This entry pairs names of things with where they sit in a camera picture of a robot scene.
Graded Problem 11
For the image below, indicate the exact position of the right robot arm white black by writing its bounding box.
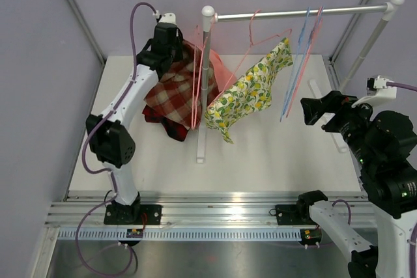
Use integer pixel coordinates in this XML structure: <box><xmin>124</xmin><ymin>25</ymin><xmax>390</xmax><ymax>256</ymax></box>
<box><xmin>270</xmin><ymin>90</ymin><xmax>416</xmax><ymax>277</ymax></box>

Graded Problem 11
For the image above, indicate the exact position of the red beige checked skirt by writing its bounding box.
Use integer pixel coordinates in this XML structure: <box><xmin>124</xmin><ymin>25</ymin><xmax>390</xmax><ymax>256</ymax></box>
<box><xmin>145</xmin><ymin>40</ymin><xmax>202</xmax><ymax>129</ymax></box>

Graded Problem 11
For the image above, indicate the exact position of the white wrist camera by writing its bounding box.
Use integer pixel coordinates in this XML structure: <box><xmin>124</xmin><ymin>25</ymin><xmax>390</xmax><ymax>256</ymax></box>
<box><xmin>153</xmin><ymin>11</ymin><xmax>177</xmax><ymax>25</ymax></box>
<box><xmin>352</xmin><ymin>75</ymin><xmax>397</xmax><ymax>108</ymax></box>

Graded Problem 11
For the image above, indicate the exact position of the pink wire hanger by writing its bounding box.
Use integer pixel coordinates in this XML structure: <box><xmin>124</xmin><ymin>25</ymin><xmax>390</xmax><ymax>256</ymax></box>
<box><xmin>211</xmin><ymin>9</ymin><xmax>293</xmax><ymax>105</ymax></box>
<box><xmin>285</xmin><ymin>6</ymin><xmax>325</xmax><ymax>118</ymax></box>
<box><xmin>191</xmin><ymin>17</ymin><xmax>215</xmax><ymax>130</ymax></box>

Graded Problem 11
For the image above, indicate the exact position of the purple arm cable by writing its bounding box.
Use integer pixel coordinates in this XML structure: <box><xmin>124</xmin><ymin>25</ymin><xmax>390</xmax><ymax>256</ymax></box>
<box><xmin>74</xmin><ymin>1</ymin><xmax>160</xmax><ymax>275</ymax></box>
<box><xmin>386</xmin><ymin>81</ymin><xmax>417</xmax><ymax>93</ymax></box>

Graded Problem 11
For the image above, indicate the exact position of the lemon print skirt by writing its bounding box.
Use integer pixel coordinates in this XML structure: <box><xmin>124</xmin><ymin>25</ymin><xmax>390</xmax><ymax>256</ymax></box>
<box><xmin>205</xmin><ymin>37</ymin><xmax>293</xmax><ymax>144</ymax></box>

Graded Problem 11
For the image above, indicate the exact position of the white grey clothes rack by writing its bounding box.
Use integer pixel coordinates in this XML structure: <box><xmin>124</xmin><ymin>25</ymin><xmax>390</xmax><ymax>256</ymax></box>
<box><xmin>195</xmin><ymin>0</ymin><xmax>406</xmax><ymax>164</ymax></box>

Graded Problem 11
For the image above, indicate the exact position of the pink fuzzy skirt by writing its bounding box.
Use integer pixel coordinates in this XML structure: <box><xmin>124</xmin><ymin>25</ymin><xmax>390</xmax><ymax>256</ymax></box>
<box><xmin>192</xmin><ymin>25</ymin><xmax>236</xmax><ymax>92</ymax></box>

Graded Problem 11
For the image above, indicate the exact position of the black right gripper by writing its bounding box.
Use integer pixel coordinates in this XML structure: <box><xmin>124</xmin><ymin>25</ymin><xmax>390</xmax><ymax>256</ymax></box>
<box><xmin>301</xmin><ymin>89</ymin><xmax>381</xmax><ymax>168</ymax></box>

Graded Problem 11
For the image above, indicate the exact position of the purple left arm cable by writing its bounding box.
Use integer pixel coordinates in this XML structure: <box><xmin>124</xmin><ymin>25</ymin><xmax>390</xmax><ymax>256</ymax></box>
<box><xmin>74</xmin><ymin>1</ymin><xmax>160</xmax><ymax>275</ymax></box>

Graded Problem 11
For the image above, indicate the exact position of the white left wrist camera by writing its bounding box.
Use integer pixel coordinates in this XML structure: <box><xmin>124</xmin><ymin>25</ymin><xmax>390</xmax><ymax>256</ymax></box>
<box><xmin>153</xmin><ymin>11</ymin><xmax>177</xmax><ymax>25</ymax></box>

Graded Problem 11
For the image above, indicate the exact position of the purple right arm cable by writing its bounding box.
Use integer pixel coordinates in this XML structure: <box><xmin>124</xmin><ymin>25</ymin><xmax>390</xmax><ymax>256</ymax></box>
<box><xmin>386</xmin><ymin>81</ymin><xmax>417</xmax><ymax>93</ymax></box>

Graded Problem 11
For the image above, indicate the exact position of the red black plaid skirt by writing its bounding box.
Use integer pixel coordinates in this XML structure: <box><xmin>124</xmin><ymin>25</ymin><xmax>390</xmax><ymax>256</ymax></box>
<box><xmin>142</xmin><ymin>105</ymin><xmax>188</xmax><ymax>142</ymax></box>

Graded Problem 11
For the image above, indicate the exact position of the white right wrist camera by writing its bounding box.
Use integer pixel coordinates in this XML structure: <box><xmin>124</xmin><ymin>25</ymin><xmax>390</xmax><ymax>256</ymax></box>
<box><xmin>352</xmin><ymin>75</ymin><xmax>397</xmax><ymax>108</ymax></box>

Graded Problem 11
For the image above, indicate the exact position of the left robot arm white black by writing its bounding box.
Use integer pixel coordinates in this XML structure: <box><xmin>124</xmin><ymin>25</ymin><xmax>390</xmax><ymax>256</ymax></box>
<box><xmin>81</xmin><ymin>21</ymin><xmax>183</xmax><ymax>225</ymax></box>

